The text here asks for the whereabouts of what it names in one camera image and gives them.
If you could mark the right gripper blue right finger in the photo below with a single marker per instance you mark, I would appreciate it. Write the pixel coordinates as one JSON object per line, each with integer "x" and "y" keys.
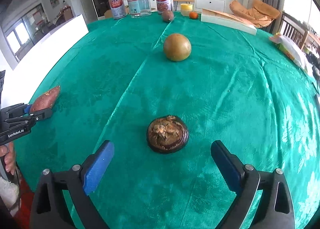
{"x": 275, "y": 209}

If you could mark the large yellow-green pomelo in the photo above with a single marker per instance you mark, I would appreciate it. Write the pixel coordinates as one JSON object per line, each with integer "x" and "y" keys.
{"x": 177, "y": 47}

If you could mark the green satin tablecloth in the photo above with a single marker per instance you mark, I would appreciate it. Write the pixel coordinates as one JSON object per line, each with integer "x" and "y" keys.
{"x": 162, "y": 93}

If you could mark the dark dried mangosteen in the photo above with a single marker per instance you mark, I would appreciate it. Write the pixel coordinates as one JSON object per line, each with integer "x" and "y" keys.
{"x": 167, "y": 134}

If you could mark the far small tangerine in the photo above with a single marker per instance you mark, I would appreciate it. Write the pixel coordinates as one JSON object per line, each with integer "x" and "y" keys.
{"x": 193, "y": 15}

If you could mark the wooden chair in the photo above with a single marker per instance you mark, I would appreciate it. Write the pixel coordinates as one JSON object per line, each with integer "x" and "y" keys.
{"x": 293, "y": 29}

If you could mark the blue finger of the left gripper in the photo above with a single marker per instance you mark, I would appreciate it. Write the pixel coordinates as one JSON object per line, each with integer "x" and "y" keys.
{"x": 27, "y": 108}
{"x": 40, "y": 115}

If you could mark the flat white book box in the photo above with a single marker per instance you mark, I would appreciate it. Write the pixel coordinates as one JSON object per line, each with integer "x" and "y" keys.
{"x": 228, "y": 20}

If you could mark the yellow lidded cup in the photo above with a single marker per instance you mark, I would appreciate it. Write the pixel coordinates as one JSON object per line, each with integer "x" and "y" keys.
{"x": 186, "y": 9}

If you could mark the clear plastic jar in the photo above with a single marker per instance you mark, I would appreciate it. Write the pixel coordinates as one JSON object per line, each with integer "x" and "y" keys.
{"x": 139, "y": 8}

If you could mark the brown sweet potato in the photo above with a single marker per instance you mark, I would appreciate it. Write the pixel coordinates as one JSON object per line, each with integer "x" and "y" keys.
{"x": 167, "y": 16}
{"x": 46, "y": 100}

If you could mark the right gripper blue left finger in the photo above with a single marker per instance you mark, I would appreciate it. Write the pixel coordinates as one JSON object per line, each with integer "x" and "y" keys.
{"x": 49, "y": 208}

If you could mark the orange lounge chair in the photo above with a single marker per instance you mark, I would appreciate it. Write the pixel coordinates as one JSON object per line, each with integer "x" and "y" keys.
{"x": 260, "y": 15}

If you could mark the person's left hand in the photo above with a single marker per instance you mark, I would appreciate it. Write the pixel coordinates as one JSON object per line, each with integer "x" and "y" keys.
{"x": 9, "y": 154}

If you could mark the white tv cabinet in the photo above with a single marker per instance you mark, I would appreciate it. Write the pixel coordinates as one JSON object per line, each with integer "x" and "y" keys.
{"x": 198, "y": 5}

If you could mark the snack bag on table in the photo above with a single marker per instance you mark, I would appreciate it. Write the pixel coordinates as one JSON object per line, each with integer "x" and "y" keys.
{"x": 291, "y": 50}

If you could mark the left orange-label tin can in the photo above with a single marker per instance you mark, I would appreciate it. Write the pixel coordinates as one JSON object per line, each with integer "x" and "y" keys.
{"x": 117, "y": 8}

